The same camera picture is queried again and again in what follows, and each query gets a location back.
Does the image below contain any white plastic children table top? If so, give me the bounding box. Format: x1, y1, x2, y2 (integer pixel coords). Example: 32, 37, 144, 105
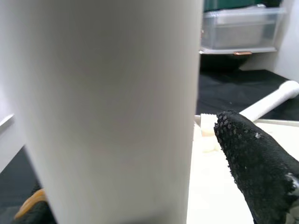
188, 113, 299, 224

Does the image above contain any clear plastic storage box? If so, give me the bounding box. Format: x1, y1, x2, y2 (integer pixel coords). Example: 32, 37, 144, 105
200, 6, 287, 54

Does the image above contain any white plastic table leg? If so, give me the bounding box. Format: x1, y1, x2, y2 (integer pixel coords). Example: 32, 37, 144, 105
239, 80, 299, 121
0, 0, 203, 224

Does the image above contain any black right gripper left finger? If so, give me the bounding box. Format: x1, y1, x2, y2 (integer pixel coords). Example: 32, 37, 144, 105
13, 199, 58, 224

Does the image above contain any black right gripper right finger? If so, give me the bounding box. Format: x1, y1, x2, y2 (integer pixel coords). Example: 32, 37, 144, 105
214, 110, 299, 224

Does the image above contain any yellow rubber band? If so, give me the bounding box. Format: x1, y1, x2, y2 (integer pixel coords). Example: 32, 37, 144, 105
14, 188, 47, 219

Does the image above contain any black table cloth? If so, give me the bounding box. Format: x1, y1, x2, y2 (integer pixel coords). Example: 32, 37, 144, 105
0, 69, 299, 208

